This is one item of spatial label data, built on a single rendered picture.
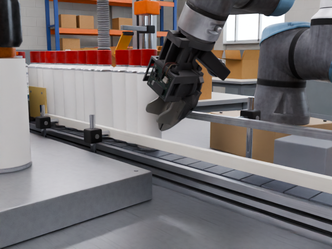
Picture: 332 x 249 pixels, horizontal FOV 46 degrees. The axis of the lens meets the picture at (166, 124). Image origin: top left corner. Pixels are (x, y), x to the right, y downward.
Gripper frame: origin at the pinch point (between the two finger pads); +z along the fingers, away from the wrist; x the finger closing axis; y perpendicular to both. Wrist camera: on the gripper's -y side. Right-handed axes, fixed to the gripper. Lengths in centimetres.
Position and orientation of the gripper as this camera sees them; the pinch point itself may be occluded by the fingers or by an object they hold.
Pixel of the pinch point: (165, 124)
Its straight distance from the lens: 79.3
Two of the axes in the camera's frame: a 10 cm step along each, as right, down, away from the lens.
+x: 5.9, 6.0, -5.4
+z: -3.4, 7.9, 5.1
